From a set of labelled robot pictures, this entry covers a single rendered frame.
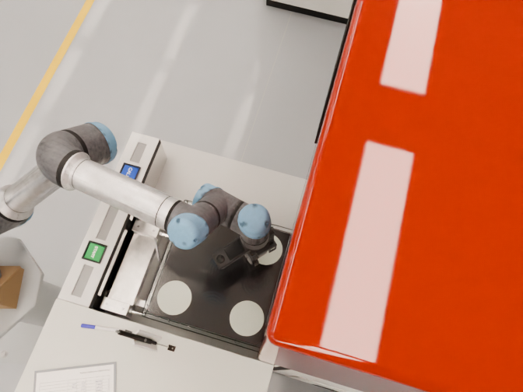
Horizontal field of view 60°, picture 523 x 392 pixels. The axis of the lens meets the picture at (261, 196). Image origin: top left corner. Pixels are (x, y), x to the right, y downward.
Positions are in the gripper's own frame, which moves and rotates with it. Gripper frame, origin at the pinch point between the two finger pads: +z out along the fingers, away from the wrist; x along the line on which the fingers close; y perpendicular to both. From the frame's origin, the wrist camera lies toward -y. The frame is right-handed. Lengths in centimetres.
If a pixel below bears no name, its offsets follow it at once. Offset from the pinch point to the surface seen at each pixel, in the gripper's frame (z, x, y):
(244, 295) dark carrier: 1.3, -8.9, -6.3
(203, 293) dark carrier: 1.4, -2.2, -16.4
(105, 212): -4.7, 32.5, -30.2
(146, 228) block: 0.5, 24.0, -22.0
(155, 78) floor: 91, 141, 17
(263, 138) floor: 91, 74, 52
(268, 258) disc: 1.3, -2.9, 5.5
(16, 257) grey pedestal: 9, 39, -62
